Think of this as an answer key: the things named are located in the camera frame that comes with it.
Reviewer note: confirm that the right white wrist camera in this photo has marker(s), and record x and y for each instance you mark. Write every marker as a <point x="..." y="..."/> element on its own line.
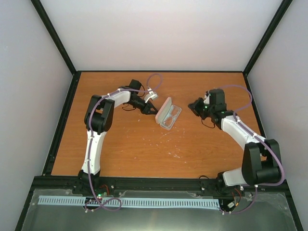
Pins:
<point x="206" y="94"/>

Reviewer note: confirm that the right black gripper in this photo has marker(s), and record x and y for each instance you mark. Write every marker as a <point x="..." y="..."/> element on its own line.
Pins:
<point x="194" y="106"/>

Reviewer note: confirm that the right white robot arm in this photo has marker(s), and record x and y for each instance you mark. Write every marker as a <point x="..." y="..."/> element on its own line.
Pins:
<point x="261" y="164"/>

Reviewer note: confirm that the black aluminium frame rail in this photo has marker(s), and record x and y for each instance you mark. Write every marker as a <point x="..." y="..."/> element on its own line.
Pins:
<point x="112" y="185"/>

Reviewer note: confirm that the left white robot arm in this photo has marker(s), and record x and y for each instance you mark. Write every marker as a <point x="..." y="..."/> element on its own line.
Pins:
<point x="99" y="118"/>

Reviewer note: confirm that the transparent orange sunglasses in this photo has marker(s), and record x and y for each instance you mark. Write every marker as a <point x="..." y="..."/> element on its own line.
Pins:
<point x="171" y="117"/>

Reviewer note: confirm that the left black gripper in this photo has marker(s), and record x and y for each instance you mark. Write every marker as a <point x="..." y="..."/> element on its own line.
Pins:
<point x="146" y="110"/>

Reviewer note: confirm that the pink glasses case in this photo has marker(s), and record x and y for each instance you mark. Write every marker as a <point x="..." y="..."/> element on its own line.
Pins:
<point x="163" y="110"/>

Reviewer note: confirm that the light blue slotted cable duct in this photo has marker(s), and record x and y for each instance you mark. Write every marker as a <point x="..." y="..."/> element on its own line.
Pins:
<point x="130" y="202"/>

